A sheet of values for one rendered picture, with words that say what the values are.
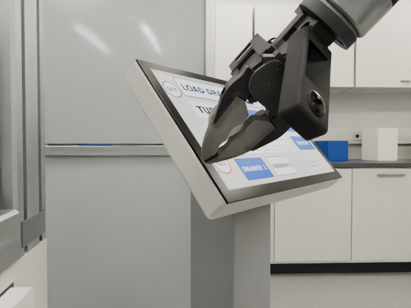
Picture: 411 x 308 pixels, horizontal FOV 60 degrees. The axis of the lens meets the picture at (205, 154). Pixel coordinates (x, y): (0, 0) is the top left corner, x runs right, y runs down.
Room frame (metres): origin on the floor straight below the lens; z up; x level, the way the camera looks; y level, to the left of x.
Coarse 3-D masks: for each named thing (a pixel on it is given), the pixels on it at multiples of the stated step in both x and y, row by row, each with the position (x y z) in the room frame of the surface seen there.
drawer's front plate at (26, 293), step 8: (16, 288) 0.29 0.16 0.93; (24, 288) 0.29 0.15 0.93; (32, 288) 0.30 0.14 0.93; (8, 296) 0.27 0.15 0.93; (16, 296) 0.27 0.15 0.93; (24, 296) 0.28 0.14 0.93; (32, 296) 0.30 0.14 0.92; (0, 304) 0.26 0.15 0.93; (8, 304) 0.26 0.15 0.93; (16, 304) 0.26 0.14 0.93; (24, 304) 0.28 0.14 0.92; (32, 304) 0.29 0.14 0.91
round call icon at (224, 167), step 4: (216, 164) 0.56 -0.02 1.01; (220, 164) 0.57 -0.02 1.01; (224, 164) 0.58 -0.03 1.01; (228, 164) 0.59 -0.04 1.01; (216, 168) 0.55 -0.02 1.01; (220, 168) 0.56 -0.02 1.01; (224, 168) 0.57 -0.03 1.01; (228, 168) 0.58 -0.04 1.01; (232, 168) 0.59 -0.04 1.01; (220, 172) 0.55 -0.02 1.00; (224, 172) 0.56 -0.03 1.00; (228, 172) 0.57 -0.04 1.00; (232, 172) 0.58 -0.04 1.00
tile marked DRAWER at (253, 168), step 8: (240, 160) 0.62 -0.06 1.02; (248, 160) 0.64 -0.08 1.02; (256, 160) 0.66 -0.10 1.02; (240, 168) 0.60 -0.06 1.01; (248, 168) 0.62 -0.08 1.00; (256, 168) 0.64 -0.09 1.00; (264, 168) 0.66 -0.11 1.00; (248, 176) 0.60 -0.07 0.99; (256, 176) 0.62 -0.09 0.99; (264, 176) 0.64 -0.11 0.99; (272, 176) 0.66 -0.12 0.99
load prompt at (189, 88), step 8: (176, 80) 0.68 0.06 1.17; (184, 80) 0.70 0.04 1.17; (184, 88) 0.68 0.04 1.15; (192, 88) 0.70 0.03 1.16; (200, 88) 0.72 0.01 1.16; (208, 88) 0.75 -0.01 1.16; (216, 88) 0.78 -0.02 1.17; (192, 96) 0.68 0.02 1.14; (200, 96) 0.70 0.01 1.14; (208, 96) 0.72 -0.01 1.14; (216, 96) 0.75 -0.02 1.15; (248, 104) 0.84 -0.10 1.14; (256, 104) 0.87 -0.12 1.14
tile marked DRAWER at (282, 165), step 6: (270, 156) 0.72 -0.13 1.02; (276, 156) 0.74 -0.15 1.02; (282, 156) 0.75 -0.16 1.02; (270, 162) 0.70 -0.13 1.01; (276, 162) 0.72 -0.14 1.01; (282, 162) 0.73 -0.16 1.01; (288, 162) 0.75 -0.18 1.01; (276, 168) 0.70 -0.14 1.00; (282, 168) 0.71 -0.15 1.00; (288, 168) 0.73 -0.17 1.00; (294, 168) 0.75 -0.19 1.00; (282, 174) 0.69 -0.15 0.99; (288, 174) 0.71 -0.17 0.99
